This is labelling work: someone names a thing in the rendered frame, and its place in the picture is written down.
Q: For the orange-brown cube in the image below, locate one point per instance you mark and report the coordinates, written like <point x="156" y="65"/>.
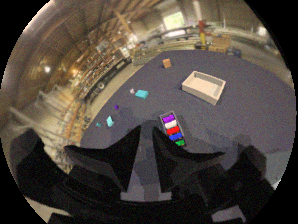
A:
<point x="167" y="63"/>

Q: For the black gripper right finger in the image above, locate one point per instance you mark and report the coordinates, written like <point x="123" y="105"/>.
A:
<point x="174" y="164"/>

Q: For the beige open-top tray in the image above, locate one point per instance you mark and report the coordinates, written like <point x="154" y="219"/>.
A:
<point x="207" y="87"/>

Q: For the teal rectangular block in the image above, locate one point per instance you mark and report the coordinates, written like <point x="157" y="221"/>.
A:
<point x="141" y="94"/>

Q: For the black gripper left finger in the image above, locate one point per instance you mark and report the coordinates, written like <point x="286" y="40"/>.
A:
<point x="115" y="161"/>

